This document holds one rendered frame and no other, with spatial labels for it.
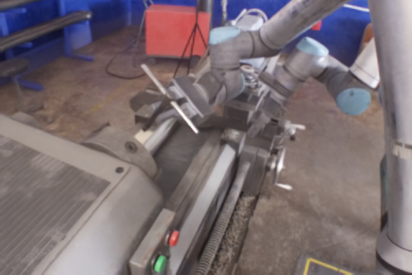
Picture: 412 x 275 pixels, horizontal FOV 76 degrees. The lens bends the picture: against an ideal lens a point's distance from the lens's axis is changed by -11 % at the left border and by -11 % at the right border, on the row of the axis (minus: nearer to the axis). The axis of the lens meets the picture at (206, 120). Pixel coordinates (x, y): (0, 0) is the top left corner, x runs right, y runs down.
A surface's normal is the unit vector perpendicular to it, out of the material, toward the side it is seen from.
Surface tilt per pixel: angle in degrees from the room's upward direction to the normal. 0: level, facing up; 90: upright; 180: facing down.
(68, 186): 0
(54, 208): 0
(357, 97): 95
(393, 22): 87
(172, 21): 90
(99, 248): 45
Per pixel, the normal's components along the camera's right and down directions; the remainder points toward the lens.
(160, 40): -0.01, 0.55
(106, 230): 0.71, -0.41
